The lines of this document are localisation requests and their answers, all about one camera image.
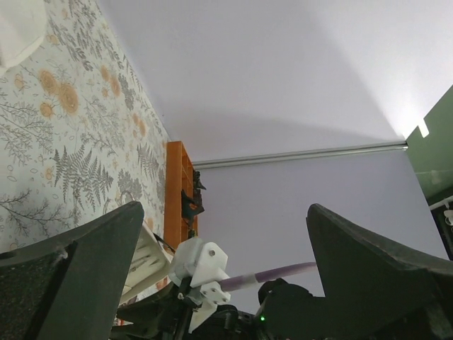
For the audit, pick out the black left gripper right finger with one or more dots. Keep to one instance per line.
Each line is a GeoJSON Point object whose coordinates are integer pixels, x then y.
{"type": "Point", "coordinates": [375, 287]}

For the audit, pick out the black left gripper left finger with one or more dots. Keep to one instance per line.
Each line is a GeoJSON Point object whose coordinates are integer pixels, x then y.
{"type": "Point", "coordinates": [69, 286]}

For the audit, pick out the wooden compartment tray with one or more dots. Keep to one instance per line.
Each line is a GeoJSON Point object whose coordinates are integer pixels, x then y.
{"type": "Point", "coordinates": [179, 177]}

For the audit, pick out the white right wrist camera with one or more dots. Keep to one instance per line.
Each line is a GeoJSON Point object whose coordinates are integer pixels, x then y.
{"type": "Point", "coordinates": [203, 265]}

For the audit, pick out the dark fabric flower in tray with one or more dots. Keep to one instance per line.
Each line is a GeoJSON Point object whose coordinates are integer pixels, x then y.
{"type": "Point", "coordinates": [192, 206]}

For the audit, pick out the cream navy jewelry box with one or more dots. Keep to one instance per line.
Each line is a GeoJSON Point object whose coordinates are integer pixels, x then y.
{"type": "Point", "coordinates": [150, 263]}

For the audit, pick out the floral patterned tablecloth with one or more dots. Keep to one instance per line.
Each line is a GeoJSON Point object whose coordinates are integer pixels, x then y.
{"type": "Point", "coordinates": [79, 136]}

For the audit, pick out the white crumpled cloth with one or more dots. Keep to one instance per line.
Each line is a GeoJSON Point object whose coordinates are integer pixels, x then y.
{"type": "Point", "coordinates": [23, 27]}

